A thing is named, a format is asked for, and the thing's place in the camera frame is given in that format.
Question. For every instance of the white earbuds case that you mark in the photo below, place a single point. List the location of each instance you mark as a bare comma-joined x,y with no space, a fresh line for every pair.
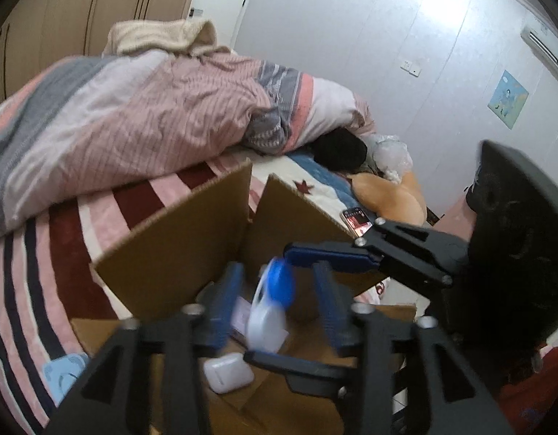
226,371

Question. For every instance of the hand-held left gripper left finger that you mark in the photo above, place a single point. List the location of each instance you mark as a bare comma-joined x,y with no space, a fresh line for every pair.
226,301

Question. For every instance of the brown cardboard box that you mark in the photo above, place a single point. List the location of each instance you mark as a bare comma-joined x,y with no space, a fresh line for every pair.
170,244

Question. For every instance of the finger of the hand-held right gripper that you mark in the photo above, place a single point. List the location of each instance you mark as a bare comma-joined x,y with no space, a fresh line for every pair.
306,371
324,256

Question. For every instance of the blue white star blanket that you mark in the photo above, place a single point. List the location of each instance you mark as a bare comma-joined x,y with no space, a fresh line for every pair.
324,185

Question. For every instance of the wall poster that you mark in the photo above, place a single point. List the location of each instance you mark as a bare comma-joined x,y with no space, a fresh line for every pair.
507,98

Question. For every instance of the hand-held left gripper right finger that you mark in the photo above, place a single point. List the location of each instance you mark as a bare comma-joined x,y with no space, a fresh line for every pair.
329,310

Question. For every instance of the white bottle with blue cap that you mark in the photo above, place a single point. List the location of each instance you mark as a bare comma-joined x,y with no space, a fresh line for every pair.
265,321

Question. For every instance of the white door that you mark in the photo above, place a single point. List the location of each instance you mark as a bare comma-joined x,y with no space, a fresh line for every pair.
224,0

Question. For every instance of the beige fleece blanket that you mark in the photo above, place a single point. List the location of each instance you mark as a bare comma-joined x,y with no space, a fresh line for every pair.
161,36

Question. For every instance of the white wall socket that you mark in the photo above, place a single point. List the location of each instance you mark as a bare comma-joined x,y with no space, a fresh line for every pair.
410,67

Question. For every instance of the pink furniture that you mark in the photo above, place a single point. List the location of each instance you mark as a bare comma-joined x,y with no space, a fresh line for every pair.
455,220

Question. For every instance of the red cloth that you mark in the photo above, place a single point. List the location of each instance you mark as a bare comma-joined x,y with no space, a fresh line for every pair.
541,394

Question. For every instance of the clear plastic bag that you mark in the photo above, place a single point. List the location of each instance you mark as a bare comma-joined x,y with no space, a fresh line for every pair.
390,154

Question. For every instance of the black cloth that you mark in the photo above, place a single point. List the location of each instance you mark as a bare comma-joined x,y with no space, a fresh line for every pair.
340,149

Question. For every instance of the wooden wardrobe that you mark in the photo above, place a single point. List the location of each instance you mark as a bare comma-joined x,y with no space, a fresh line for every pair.
70,9

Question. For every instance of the smartphone with lit screen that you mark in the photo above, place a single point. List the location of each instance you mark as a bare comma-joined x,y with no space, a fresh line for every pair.
356,222

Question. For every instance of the pink grey striped duvet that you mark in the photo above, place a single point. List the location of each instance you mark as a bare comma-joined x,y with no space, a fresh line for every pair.
138,127

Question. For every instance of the red pink striped bed sheet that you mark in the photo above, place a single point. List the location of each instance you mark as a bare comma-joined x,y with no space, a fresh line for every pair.
43,290

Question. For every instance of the orange plush pillow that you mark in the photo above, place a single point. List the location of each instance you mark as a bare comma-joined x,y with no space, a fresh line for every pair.
390,199

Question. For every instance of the white air conditioner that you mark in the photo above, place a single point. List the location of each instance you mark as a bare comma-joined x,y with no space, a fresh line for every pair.
548,43

